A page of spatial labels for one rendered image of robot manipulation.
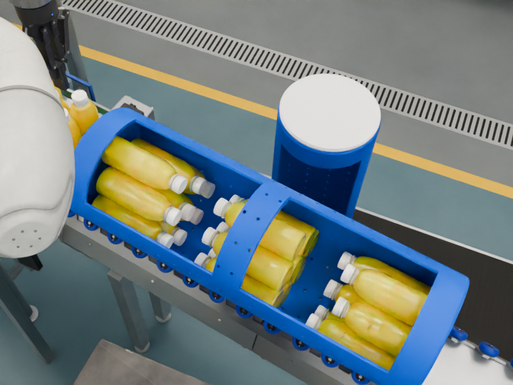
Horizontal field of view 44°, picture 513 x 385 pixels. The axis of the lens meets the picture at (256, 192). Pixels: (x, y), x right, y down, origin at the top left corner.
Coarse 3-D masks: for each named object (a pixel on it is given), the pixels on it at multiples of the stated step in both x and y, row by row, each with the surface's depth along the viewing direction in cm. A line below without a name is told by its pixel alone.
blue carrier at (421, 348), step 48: (96, 144) 138; (192, 144) 142; (96, 192) 155; (240, 192) 155; (288, 192) 136; (144, 240) 138; (192, 240) 157; (240, 240) 128; (336, 240) 148; (384, 240) 130; (240, 288) 131; (432, 288) 121; (432, 336) 117; (384, 384) 126
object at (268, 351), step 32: (64, 224) 165; (96, 256) 165; (160, 288) 159; (224, 320) 153; (256, 320) 149; (256, 352) 153; (288, 352) 148; (320, 352) 145; (448, 352) 146; (320, 384) 148; (448, 384) 142; (480, 384) 142; (512, 384) 142
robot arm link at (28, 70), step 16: (0, 32) 80; (16, 32) 81; (0, 48) 78; (16, 48) 78; (32, 48) 79; (0, 64) 75; (16, 64) 74; (32, 64) 76; (0, 80) 72; (16, 80) 71; (32, 80) 72; (48, 80) 76; (64, 112) 74
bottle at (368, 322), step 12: (348, 312) 129; (360, 312) 128; (372, 312) 127; (384, 312) 128; (348, 324) 129; (360, 324) 127; (372, 324) 126; (384, 324) 126; (396, 324) 126; (360, 336) 128; (372, 336) 126; (384, 336) 125; (396, 336) 125; (384, 348) 127; (396, 348) 125
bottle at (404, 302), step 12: (360, 276) 128; (372, 276) 127; (384, 276) 127; (360, 288) 127; (372, 288) 126; (384, 288) 126; (396, 288) 126; (408, 288) 126; (372, 300) 127; (384, 300) 126; (396, 300) 125; (408, 300) 124; (420, 300) 124; (396, 312) 125; (408, 312) 124; (408, 324) 126
